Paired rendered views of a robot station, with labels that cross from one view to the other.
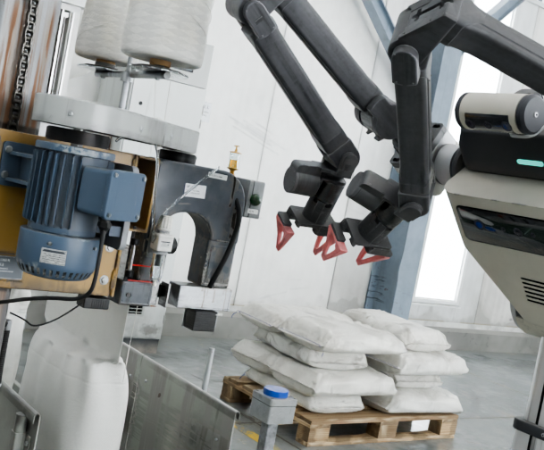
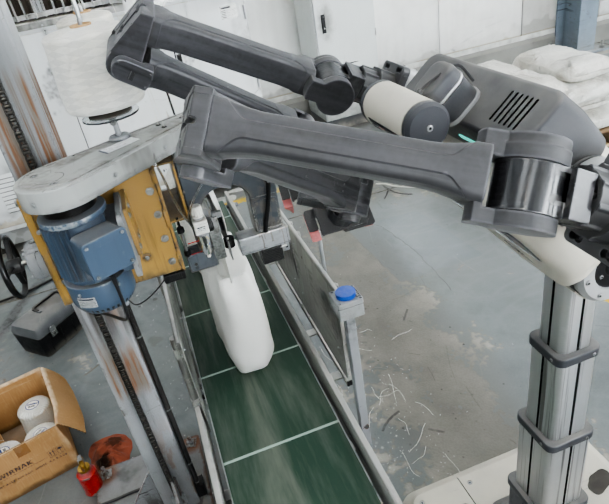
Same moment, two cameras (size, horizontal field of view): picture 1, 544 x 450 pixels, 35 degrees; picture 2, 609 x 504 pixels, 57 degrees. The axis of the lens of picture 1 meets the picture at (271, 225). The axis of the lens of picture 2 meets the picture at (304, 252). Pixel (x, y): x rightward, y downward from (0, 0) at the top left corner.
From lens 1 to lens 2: 1.02 m
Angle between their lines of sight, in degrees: 36
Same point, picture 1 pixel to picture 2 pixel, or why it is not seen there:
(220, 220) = (252, 181)
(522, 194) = not seen: hidden behind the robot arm
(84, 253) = (109, 292)
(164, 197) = (192, 186)
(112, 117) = (69, 194)
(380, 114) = (318, 97)
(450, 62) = not seen: outside the picture
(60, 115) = (28, 208)
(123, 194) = (105, 255)
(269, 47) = (166, 85)
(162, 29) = (77, 93)
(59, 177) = (60, 247)
